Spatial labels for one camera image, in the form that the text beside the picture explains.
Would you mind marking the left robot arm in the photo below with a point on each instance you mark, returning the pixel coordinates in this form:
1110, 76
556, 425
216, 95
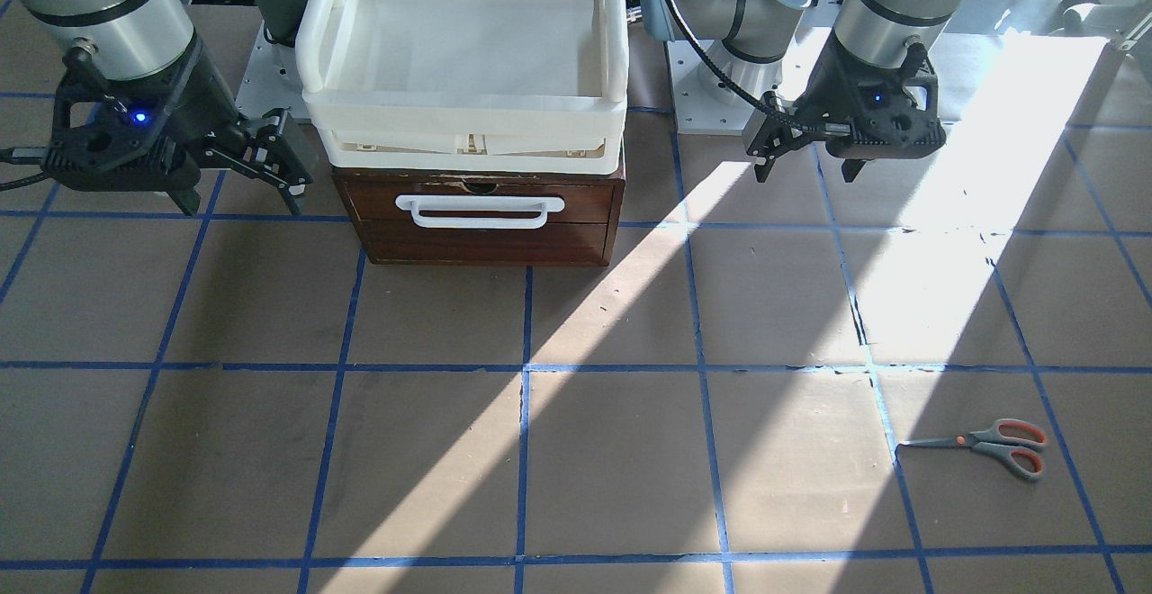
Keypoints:
732, 35

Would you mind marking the grey orange scissors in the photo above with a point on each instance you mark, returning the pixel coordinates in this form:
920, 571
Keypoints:
1016, 444

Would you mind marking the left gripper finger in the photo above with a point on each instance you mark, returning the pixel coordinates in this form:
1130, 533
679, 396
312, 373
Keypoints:
769, 138
851, 168

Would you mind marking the dark wooden drawer cabinet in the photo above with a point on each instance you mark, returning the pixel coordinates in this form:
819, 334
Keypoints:
558, 244

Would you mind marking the white plastic tray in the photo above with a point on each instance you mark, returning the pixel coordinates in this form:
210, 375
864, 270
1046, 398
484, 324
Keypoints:
538, 86

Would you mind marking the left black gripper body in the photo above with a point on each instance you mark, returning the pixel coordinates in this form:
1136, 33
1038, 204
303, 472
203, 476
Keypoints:
821, 90

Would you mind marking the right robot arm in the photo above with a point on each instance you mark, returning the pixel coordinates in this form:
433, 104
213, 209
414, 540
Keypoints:
133, 38

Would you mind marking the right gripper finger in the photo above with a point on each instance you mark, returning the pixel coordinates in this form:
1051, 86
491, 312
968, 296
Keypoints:
178, 182
272, 149

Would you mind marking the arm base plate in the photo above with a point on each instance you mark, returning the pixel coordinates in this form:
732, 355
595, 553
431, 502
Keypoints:
271, 81
702, 107

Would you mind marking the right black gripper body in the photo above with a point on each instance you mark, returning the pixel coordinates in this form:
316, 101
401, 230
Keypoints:
209, 115

